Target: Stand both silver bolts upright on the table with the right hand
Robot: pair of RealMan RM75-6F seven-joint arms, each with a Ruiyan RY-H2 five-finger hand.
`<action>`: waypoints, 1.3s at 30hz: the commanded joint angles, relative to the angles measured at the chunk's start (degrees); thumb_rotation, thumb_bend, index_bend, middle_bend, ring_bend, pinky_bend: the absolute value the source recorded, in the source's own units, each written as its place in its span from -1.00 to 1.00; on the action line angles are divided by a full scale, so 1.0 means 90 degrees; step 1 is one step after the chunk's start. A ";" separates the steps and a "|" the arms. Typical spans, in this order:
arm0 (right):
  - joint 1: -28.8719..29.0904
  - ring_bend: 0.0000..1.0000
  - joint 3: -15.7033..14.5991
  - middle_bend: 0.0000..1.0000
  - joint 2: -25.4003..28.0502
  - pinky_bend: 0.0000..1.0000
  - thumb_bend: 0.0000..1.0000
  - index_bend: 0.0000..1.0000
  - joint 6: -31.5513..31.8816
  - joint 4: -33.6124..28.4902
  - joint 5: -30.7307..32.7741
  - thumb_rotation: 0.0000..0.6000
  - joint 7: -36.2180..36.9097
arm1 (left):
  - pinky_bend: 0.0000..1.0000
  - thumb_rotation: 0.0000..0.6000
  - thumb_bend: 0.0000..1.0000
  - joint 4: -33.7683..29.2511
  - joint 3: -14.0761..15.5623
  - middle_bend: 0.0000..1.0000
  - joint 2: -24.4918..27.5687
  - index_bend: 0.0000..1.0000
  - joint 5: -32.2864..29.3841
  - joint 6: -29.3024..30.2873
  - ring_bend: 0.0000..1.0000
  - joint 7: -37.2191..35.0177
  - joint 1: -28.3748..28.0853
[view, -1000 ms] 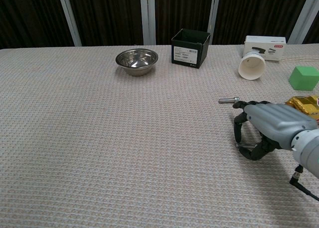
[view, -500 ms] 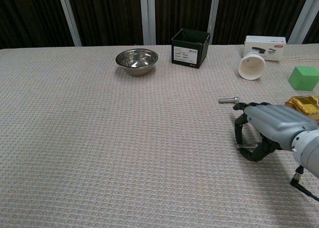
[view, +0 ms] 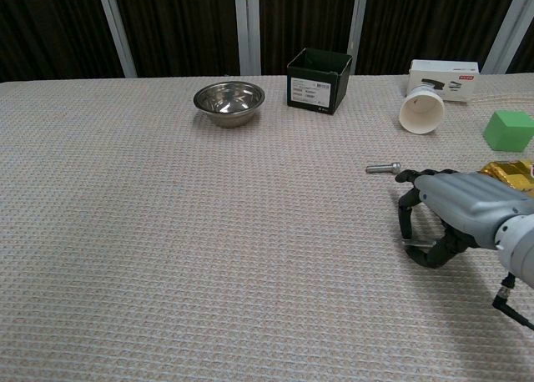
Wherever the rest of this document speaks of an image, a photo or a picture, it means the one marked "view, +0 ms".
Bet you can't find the gold snack packet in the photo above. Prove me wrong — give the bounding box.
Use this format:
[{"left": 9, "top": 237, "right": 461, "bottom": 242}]
[{"left": 477, "top": 158, "right": 534, "bottom": 199}]

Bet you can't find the stainless steel bowl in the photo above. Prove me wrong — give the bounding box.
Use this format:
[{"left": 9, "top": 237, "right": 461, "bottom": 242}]
[{"left": 193, "top": 81, "right": 266, "bottom": 128}]

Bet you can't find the white metal frame post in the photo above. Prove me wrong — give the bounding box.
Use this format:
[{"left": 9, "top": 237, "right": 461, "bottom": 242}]
[
  {"left": 481, "top": 0, "right": 534, "bottom": 74},
  {"left": 94, "top": 0, "right": 138, "bottom": 78},
  {"left": 233, "top": 0, "right": 262, "bottom": 77},
  {"left": 347, "top": 0, "right": 370, "bottom": 75}
]

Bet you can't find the green cube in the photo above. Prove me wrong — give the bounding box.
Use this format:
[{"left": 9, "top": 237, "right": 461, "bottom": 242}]
[{"left": 482, "top": 110, "right": 534, "bottom": 153}]

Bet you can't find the black open cardboard box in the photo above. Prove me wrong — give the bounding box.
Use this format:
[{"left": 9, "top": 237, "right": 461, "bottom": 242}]
[{"left": 286, "top": 47, "right": 354, "bottom": 117}]

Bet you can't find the white paper cup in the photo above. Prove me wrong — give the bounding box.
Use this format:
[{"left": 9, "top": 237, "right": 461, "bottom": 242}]
[{"left": 398, "top": 83, "right": 446, "bottom": 135}]

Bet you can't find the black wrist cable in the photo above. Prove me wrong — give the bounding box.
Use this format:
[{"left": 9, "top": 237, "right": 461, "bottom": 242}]
[{"left": 491, "top": 273, "right": 534, "bottom": 331}]

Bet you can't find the beige woven tablecloth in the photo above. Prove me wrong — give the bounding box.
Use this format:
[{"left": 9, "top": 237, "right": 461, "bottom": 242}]
[{"left": 0, "top": 73, "right": 534, "bottom": 382}]

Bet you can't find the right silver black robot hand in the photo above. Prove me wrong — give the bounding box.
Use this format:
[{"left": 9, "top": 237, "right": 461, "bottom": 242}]
[{"left": 394, "top": 168, "right": 534, "bottom": 269}]

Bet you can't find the white product box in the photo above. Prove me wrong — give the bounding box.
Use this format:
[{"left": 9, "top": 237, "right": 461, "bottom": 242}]
[{"left": 406, "top": 59, "right": 480, "bottom": 103}]

